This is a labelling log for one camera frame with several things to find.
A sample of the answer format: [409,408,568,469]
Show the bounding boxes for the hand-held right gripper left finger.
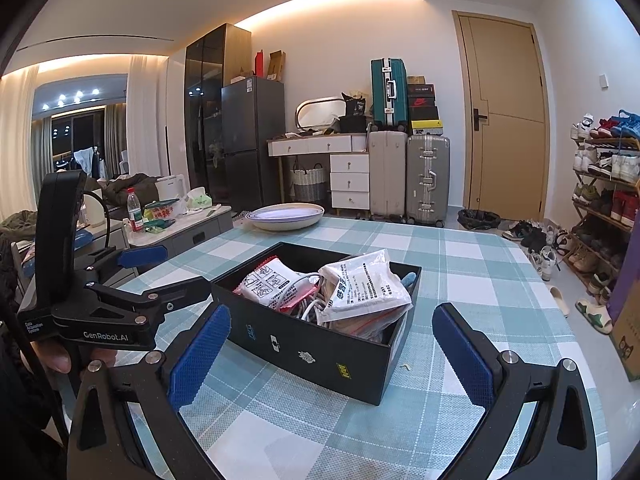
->
[67,302,233,480]

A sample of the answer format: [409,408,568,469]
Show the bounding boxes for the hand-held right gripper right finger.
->
[431,302,598,480]

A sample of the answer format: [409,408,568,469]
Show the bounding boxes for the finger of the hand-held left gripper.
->
[94,275,214,329]
[74,245,168,282]

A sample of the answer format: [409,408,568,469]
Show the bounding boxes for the red and white printed packet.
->
[232,256,321,313]

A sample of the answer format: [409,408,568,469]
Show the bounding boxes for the black cardboard box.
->
[210,241,422,407]

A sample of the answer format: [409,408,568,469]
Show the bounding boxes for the white printed plastic packet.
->
[317,249,413,325]

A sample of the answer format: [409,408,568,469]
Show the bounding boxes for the person's left forearm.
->
[0,330,71,480]

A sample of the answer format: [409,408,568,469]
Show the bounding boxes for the person's left hand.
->
[37,340,118,376]

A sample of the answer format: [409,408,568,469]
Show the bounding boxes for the plastic water bottle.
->
[126,187,145,233]

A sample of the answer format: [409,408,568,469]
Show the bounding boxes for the green and red snack pack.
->
[142,200,181,221]

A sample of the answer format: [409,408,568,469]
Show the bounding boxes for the grey low table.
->
[127,205,236,271]

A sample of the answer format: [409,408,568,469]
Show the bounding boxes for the dark olive jacket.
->
[105,172,161,208]

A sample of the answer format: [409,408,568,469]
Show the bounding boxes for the green tissue pack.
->
[186,187,213,211]

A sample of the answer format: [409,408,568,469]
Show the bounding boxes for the beige slipper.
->
[547,286,571,317]

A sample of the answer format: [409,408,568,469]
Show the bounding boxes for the pile of assorted shoes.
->
[501,219,621,306]

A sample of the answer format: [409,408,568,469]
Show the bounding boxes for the black trash bin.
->
[457,208,502,232]

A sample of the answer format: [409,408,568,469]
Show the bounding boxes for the green and white slipper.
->
[575,299,615,335]

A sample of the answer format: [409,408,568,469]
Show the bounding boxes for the white curtain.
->
[125,55,171,181]

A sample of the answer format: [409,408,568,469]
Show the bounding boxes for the white shallow bowl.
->
[248,202,326,232]

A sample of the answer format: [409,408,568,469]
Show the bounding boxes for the dark glass cabinet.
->
[184,22,252,211]

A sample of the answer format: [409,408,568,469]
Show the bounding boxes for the brown cardboard box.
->
[610,285,640,383]

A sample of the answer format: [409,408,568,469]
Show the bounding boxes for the purple bag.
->
[605,255,640,326]

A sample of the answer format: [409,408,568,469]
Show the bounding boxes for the woven laundry basket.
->
[291,162,328,203]

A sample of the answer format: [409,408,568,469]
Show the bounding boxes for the grey refrigerator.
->
[220,76,286,211]

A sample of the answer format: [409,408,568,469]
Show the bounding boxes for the silver suitcase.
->
[405,134,451,227]

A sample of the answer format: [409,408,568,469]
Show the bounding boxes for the metal shoe rack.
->
[570,110,640,281]

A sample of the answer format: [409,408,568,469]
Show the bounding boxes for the beige suitcase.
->
[367,130,408,223]

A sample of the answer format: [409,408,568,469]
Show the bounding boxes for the white drawer dresser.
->
[266,132,372,211]

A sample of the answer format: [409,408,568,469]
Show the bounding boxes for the oval mirror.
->
[294,95,351,133]

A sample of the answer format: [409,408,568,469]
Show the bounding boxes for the rows of sneakers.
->
[571,110,640,271]

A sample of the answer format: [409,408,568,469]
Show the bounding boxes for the tan wooden door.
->
[452,10,551,221]

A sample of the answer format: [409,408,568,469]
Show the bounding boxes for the black shoe box red logo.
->
[408,96,440,120]

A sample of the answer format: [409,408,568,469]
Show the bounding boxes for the black paper bag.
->
[341,92,371,118]

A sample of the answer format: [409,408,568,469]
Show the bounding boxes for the teal suitcase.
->
[370,57,408,131]

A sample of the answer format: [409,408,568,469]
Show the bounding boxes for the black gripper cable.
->
[81,191,114,252]

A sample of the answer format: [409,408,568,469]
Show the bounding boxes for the white charging cable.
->
[280,272,333,328]

